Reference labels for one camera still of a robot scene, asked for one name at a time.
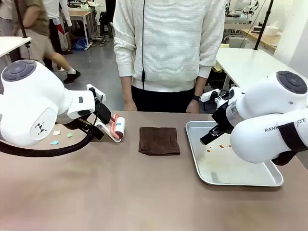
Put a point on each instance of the yellow paper sheet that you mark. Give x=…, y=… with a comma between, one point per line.
x=217, y=66

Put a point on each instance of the white folded roller stand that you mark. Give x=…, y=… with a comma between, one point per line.
x=106, y=130

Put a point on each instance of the blue paper scrap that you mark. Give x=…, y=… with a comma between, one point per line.
x=54, y=142

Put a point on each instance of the silver metal tray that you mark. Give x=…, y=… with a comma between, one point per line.
x=228, y=168

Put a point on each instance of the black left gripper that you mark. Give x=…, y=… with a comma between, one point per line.
x=103, y=112

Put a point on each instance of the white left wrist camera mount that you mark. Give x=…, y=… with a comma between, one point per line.
x=95, y=91

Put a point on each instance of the person's left forearm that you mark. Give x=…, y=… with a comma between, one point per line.
x=200, y=86

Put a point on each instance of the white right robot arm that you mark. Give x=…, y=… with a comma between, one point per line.
x=269, y=120

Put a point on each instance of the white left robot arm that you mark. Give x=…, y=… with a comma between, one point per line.
x=29, y=101

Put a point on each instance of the black wrist watch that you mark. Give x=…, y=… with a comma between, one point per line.
x=196, y=98

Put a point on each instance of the wooden workbench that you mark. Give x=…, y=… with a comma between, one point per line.
x=264, y=38

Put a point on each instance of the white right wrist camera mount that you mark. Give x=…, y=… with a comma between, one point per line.
x=209, y=95

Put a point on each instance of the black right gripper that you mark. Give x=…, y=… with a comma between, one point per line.
x=222, y=115

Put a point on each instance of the person's right forearm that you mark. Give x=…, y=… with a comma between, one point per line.
x=127, y=89

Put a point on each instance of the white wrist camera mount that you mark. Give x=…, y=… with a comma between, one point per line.
x=209, y=95
x=95, y=91

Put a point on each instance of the black tripod pole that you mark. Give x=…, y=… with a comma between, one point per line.
x=20, y=19
x=263, y=24

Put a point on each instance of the person in light clothes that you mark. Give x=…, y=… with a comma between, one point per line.
x=6, y=14

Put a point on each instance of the person's right hand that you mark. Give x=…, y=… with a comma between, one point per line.
x=130, y=106

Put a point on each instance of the person in black trousers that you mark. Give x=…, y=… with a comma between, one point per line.
x=57, y=19

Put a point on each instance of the white paper scrap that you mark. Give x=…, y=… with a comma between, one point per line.
x=56, y=132

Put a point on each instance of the person's left hand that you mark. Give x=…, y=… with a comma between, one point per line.
x=192, y=107

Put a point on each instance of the blue plastic bag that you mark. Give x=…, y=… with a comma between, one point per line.
x=79, y=44

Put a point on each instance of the brown cloth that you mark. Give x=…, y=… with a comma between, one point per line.
x=158, y=140

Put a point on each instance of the large white table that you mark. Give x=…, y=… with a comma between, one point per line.
x=252, y=67

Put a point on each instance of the green paper scrap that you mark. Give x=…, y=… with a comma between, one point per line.
x=69, y=134

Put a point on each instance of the small white table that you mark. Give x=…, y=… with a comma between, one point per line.
x=9, y=44

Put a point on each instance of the person in white sweater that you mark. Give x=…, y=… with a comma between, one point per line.
x=168, y=48

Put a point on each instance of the person in brown shirt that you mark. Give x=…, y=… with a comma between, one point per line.
x=38, y=29

